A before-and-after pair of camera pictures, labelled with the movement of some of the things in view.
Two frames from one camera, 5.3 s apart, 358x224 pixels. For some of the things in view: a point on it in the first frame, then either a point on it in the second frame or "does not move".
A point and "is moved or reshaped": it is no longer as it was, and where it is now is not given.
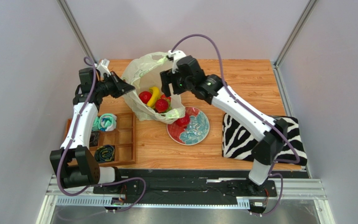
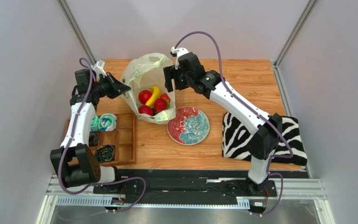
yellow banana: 156,94 does not move
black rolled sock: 94,139 does not move
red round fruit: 183,121 to 145,109
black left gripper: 120,87 does not move
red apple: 145,96 does not move
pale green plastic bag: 143,72 is moved or reshaped
